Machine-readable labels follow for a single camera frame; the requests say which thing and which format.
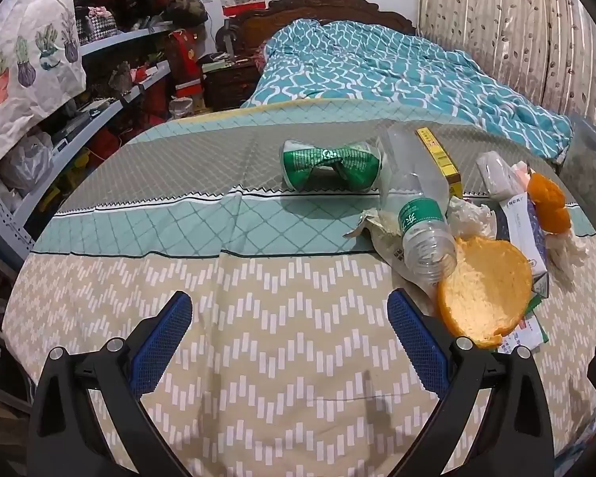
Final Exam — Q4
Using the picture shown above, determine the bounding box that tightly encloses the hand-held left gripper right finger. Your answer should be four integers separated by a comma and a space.
386, 288, 557, 477

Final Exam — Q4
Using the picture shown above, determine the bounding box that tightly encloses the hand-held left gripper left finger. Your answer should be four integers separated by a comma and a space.
26, 291, 194, 477

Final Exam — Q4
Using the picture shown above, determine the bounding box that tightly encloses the green and white wrapper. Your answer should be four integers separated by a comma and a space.
497, 294, 550, 355

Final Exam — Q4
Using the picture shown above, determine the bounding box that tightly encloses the large orange peel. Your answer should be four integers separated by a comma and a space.
436, 237, 534, 350

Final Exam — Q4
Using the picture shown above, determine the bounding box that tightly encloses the clear plastic bottle green label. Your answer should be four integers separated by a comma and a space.
377, 126, 459, 287

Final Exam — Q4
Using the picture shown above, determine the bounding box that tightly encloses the crumpled brown paper bag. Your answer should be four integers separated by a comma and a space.
343, 207, 430, 281

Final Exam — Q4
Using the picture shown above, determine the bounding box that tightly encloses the torn white tissue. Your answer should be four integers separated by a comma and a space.
546, 231, 590, 275

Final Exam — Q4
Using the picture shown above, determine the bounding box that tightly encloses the crumpled white tissue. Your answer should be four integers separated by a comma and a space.
447, 196, 498, 240

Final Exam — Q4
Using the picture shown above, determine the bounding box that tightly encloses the white carton box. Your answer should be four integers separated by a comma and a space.
497, 196, 550, 301

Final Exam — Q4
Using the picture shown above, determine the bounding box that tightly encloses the small orange peel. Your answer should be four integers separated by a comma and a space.
527, 172, 572, 235

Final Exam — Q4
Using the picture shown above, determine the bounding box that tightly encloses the yellow cardboard box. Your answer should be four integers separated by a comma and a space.
416, 128, 462, 198

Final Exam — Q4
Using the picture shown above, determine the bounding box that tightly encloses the white wrapped packet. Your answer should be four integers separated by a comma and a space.
475, 151, 523, 200

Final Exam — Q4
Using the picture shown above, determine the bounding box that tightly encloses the crushed green can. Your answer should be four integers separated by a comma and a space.
282, 139, 384, 194

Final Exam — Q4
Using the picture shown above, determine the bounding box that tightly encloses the grey plastic bag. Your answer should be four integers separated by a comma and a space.
0, 133, 54, 194

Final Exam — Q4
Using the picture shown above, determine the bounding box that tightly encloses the grey metal shelf rack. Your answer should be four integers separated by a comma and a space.
0, 24, 176, 271

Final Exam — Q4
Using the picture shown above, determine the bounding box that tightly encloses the dark wooden nightstand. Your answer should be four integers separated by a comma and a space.
201, 57, 261, 112

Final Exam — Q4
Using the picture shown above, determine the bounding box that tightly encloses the teal patterned quilt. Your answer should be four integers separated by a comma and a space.
241, 19, 575, 161

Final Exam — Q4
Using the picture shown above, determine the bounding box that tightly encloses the plant printed white cloth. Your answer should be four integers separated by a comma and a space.
0, 0, 87, 178

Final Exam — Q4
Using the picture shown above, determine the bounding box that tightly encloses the leaf patterned curtain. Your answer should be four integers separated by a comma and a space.
417, 0, 596, 132

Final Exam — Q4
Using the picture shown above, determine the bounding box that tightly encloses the camouflage bag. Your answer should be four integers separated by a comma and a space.
166, 0, 209, 31

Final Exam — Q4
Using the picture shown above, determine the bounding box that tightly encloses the carved wooden headboard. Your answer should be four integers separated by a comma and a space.
215, 0, 418, 60

